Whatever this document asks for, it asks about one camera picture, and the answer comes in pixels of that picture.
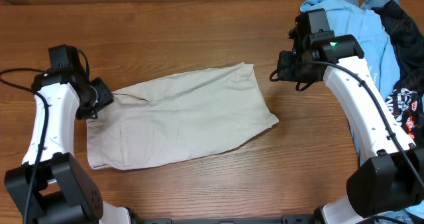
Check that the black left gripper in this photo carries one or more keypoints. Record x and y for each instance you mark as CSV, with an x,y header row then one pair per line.
x,y
106,95

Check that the light blue t-shirt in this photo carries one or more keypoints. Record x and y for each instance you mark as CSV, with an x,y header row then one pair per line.
x,y
349,17

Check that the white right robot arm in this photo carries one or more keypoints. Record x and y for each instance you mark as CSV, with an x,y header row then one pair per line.
x,y
391,176

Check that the beige shorts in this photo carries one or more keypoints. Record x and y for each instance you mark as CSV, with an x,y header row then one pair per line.
x,y
177,118

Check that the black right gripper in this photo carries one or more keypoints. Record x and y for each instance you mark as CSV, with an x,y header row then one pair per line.
x,y
285,75

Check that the dark printed t-shirt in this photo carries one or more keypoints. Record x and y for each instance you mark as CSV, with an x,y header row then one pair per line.
x,y
405,68

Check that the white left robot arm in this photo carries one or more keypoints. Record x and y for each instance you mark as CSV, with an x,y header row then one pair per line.
x,y
50,186

